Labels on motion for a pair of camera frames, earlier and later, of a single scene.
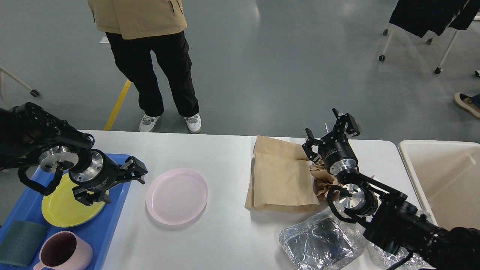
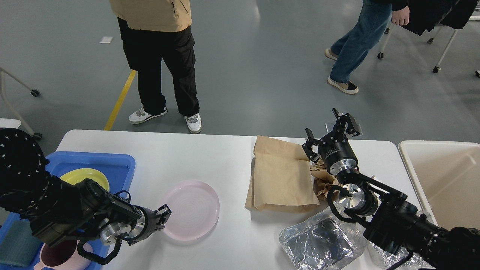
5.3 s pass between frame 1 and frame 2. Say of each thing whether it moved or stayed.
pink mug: stayed
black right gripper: stayed
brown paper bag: stayed
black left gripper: moved
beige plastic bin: stayed
